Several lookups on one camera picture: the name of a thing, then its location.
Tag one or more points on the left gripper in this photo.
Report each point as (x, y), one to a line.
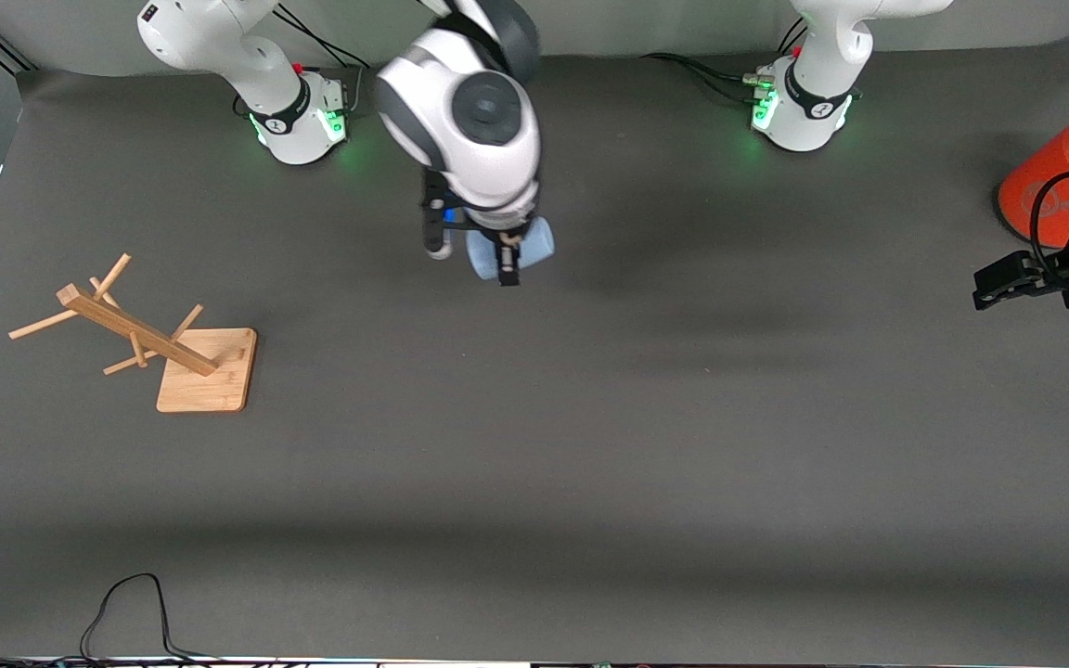
(1057, 275)

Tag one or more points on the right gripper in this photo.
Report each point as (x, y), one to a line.
(508, 252)

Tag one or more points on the light blue plastic cup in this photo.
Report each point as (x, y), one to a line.
(536, 243)

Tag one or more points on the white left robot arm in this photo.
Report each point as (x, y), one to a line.
(813, 83)

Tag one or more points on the wooden cup rack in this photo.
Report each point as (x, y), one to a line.
(205, 376)

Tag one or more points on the orange cylinder with grey lid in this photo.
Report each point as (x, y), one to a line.
(1049, 190)

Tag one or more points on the dark grey table mat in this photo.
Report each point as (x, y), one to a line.
(534, 464)

